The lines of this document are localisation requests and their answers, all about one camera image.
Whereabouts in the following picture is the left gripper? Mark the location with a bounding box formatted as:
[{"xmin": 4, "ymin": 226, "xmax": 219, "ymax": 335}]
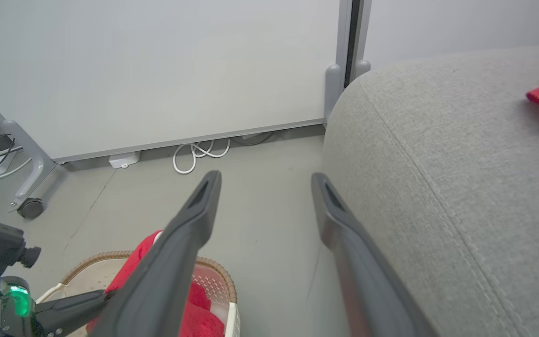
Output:
[{"xmin": 0, "ymin": 276, "xmax": 111, "ymax": 337}]

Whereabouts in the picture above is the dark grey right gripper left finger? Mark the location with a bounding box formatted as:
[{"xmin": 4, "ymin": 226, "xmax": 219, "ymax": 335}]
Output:
[{"xmin": 89, "ymin": 170, "xmax": 223, "ymax": 337}]

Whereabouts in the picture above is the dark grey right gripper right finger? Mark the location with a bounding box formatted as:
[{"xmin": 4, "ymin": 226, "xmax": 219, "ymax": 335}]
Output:
[{"xmin": 311, "ymin": 172, "xmax": 438, "ymax": 337}]

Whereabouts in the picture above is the red shirt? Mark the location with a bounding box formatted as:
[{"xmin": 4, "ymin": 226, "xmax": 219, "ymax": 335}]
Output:
[{"xmin": 86, "ymin": 230, "xmax": 226, "ymax": 337}]

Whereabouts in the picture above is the grey fabric sofa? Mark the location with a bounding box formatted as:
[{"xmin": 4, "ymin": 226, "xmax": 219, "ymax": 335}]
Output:
[{"xmin": 321, "ymin": 44, "xmax": 539, "ymax": 337}]

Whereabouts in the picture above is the beige perforated laundry basket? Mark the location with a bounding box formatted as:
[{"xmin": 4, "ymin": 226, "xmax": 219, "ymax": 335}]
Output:
[{"xmin": 36, "ymin": 250, "xmax": 241, "ymax": 337}]

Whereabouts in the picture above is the black caster wheel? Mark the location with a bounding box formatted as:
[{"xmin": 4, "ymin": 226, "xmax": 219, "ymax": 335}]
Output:
[{"xmin": 17, "ymin": 198, "xmax": 44, "ymax": 220}]

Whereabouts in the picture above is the white power adapter box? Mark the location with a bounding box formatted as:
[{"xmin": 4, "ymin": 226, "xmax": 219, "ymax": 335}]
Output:
[{"xmin": 109, "ymin": 151, "xmax": 140, "ymax": 169}]

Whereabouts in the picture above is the grey partition foot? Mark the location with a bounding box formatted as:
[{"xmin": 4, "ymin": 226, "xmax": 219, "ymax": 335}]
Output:
[
  {"xmin": 354, "ymin": 60, "xmax": 371, "ymax": 82},
  {"xmin": 2, "ymin": 120, "xmax": 57, "ymax": 211},
  {"xmin": 324, "ymin": 64, "xmax": 345, "ymax": 125}
]

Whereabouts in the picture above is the wide white partition panel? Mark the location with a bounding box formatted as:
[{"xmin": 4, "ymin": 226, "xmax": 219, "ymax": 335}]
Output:
[{"xmin": 0, "ymin": 0, "xmax": 350, "ymax": 163}]

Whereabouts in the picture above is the narrow white partition panel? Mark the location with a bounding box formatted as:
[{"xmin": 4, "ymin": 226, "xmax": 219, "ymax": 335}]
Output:
[{"xmin": 361, "ymin": 0, "xmax": 539, "ymax": 71}]

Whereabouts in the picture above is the coiled white cable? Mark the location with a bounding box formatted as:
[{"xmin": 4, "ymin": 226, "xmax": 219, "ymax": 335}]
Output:
[{"xmin": 173, "ymin": 139, "xmax": 231, "ymax": 175}]

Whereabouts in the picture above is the black cable under partition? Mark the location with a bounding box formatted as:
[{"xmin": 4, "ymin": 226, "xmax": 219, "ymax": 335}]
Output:
[{"xmin": 230, "ymin": 133, "xmax": 274, "ymax": 146}]

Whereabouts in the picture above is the long white floor cable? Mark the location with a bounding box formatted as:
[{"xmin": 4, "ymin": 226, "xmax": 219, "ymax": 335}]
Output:
[{"xmin": 0, "ymin": 144, "xmax": 32, "ymax": 181}]

